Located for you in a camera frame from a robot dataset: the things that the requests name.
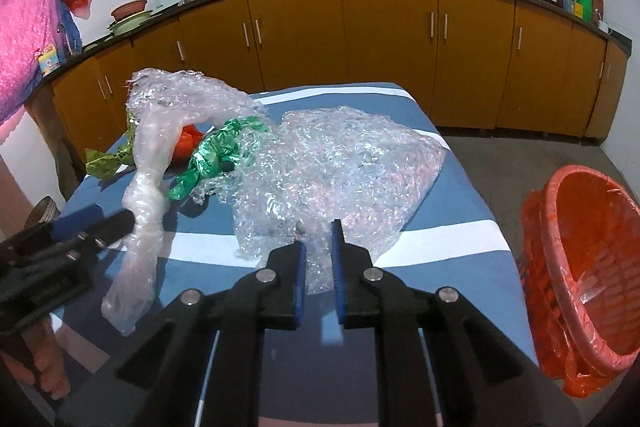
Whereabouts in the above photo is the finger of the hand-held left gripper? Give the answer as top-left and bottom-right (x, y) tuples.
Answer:
(5, 205), (103, 253)
(50, 209), (138, 259)

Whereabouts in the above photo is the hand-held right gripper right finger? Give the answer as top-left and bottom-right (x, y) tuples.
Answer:
(331, 219), (531, 427)

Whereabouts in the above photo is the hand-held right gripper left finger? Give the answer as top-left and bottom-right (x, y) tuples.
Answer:
(115, 241), (308, 427)

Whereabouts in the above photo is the clear plastic bag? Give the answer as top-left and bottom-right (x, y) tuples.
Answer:
(101, 107), (186, 338)

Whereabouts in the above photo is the orange bin liner bag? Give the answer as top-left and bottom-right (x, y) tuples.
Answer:
(520, 167), (640, 400)

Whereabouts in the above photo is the orange plastic mesh basket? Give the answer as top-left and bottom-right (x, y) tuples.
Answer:
(520, 164), (640, 400)

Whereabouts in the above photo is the person's left hand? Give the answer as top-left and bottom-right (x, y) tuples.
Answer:
(0, 314), (72, 402)

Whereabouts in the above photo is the brown round stool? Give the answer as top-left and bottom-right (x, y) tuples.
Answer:
(24, 196), (62, 230)

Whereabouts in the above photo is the olive green wrapper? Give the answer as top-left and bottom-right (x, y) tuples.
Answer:
(85, 114), (138, 180)

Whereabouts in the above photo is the crumpled orange plastic bag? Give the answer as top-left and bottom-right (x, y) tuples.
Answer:
(172, 124), (207, 166)

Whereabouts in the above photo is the blue striped tablecloth table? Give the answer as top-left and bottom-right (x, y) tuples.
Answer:
(50, 82), (543, 427)

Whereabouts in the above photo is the green foil bag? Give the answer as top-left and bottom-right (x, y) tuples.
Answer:
(169, 117), (266, 201)

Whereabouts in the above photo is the small colourful box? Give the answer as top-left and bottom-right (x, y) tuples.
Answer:
(39, 47), (61, 75)

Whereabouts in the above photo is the pink cloth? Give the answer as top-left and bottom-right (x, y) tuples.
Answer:
(0, 0), (68, 142)

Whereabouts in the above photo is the red-brown basin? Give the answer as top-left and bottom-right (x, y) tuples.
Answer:
(111, 0), (148, 22)

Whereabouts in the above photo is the wooden base cabinet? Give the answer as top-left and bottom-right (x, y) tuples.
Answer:
(50, 0), (630, 168)

